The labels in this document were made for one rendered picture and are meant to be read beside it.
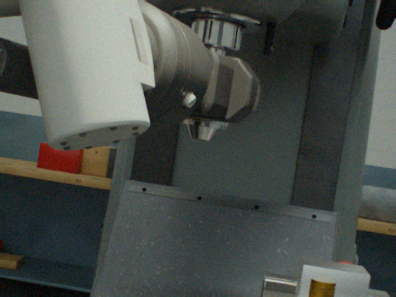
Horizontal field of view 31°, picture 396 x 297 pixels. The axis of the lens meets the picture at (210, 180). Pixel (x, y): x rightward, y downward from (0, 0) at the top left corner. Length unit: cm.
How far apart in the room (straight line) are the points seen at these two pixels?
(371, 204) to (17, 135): 250
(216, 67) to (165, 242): 49
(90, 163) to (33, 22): 412
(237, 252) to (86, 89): 61
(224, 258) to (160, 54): 55
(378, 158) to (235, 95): 430
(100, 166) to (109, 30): 412
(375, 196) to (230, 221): 337
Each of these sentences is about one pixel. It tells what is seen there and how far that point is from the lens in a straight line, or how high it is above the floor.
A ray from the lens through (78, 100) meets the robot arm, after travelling 43.
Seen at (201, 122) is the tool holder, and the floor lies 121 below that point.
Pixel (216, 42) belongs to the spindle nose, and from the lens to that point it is 66.
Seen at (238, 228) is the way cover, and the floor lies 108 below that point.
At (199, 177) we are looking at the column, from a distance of 106.
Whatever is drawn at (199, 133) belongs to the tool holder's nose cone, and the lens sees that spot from 67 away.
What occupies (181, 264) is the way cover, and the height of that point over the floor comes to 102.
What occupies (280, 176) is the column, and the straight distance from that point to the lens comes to 105.
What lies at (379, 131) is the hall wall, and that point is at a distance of 490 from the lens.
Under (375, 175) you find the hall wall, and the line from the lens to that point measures 489.
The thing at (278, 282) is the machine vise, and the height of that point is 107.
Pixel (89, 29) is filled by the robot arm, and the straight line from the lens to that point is 45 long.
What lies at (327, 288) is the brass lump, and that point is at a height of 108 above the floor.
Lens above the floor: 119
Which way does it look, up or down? 3 degrees down
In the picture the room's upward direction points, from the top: 8 degrees clockwise
